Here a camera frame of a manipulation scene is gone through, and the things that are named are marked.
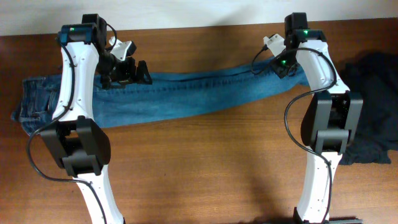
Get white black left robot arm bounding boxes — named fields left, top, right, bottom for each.
left=35, top=14, right=152, bottom=223

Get grey metal bracket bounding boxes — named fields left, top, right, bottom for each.
left=328, top=218, right=363, bottom=224

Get black cloth garment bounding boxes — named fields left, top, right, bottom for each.
left=340, top=52, right=397, bottom=165

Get blue denim jeans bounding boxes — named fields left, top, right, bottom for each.
left=11, top=57, right=310, bottom=136

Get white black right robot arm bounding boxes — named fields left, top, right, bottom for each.
left=264, top=12, right=363, bottom=223

